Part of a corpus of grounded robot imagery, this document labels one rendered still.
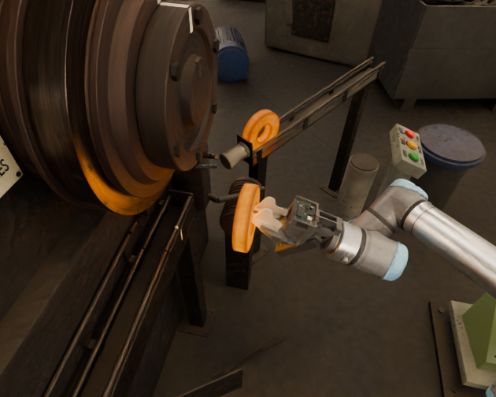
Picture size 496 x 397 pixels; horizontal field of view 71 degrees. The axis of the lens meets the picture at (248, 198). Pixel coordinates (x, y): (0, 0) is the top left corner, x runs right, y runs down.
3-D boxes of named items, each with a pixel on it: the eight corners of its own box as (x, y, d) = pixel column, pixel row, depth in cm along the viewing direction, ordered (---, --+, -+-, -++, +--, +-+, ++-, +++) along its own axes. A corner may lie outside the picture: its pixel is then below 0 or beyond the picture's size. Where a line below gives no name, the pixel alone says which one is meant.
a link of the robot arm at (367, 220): (383, 228, 97) (403, 240, 85) (353, 257, 99) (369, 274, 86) (359, 205, 96) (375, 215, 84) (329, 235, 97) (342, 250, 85)
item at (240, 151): (220, 164, 122) (218, 151, 117) (239, 151, 126) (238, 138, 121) (231, 172, 119) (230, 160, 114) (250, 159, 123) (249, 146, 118)
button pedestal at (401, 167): (353, 254, 174) (394, 157, 129) (353, 218, 190) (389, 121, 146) (386, 260, 172) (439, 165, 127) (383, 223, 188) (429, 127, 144)
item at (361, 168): (324, 246, 177) (349, 168, 139) (326, 228, 185) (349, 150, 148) (349, 250, 176) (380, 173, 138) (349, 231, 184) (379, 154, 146)
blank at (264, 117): (253, 155, 132) (260, 159, 130) (235, 139, 118) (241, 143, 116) (279, 121, 131) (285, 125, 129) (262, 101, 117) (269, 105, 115)
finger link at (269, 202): (252, 185, 77) (290, 200, 78) (244, 202, 81) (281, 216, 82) (249, 194, 75) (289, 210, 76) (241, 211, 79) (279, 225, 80)
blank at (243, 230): (230, 224, 70) (246, 228, 69) (246, 168, 79) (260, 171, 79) (233, 262, 82) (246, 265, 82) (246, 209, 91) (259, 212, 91)
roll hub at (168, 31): (153, 198, 63) (116, 41, 43) (200, 114, 82) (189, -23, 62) (183, 204, 62) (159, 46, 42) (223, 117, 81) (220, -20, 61)
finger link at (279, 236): (264, 213, 79) (299, 227, 79) (261, 218, 80) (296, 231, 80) (260, 229, 75) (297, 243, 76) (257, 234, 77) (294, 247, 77)
